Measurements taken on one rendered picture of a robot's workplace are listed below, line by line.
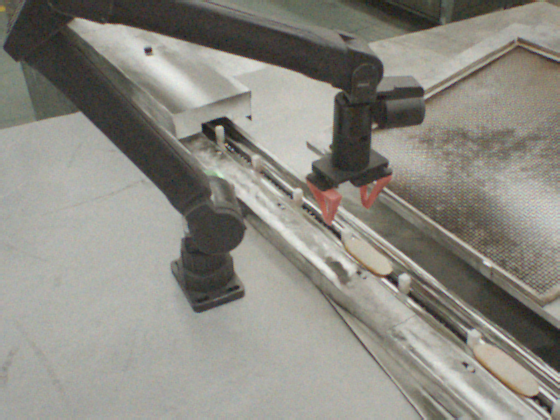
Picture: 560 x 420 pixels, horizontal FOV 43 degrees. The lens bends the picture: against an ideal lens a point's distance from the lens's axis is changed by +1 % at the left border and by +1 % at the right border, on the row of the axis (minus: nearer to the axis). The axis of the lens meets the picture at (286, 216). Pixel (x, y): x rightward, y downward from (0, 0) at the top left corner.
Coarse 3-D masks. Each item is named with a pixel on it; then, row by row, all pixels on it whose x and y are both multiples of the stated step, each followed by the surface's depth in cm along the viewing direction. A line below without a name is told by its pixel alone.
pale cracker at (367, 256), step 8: (352, 240) 114; (360, 240) 114; (352, 248) 112; (360, 248) 112; (368, 248) 112; (352, 256) 112; (360, 256) 110; (368, 256) 110; (376, 256) 110; (368, 264) 109; (376, 264) 109; (384, 264) 109; (376, 272) 108; (384, 272) 108
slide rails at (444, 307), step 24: (216, 120) 149; (240, 144) 141; (264, 168) 134; (312, 216) 121; (336, 216) 120; (336, 240) 115; (360, 264) 110; (456, 312) 101; (456, 336) 97; (504, 384) 91
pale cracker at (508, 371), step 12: (480, 348) 95; (492, 348) 94; (480, 360) 93; (492, 360) 93; (504, 360) 93; (492, 372) 92; (504, 372) 91; (516, 372) 91; (528, 372) 91; (516, 384) 90; (528, 384) 90; (528, 396) 89
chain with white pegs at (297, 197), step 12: (216, 132) 143; (228, 144) 143; (240, 156) 140; (252, 156) 133; (288, 192) 128; (300, 192) 123; (300, 204) 125; (348, 228) 114; (384, 276) 109; (408, 276) 105; (408, 288) 106; (420, 300) 105; (432, 312) 103; (444, 324) 101; (468, 336) 96; (480, 336) 95
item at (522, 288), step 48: (528, 48) 143; (432, 96) 137; (384, 144) 129; (432, 144) 126; (480, 144) 124; (528, 144) 122; (384, 192) 118; (432, 192) 117; (480, 192) 115; (528, 240) 106; (528, 288) 99
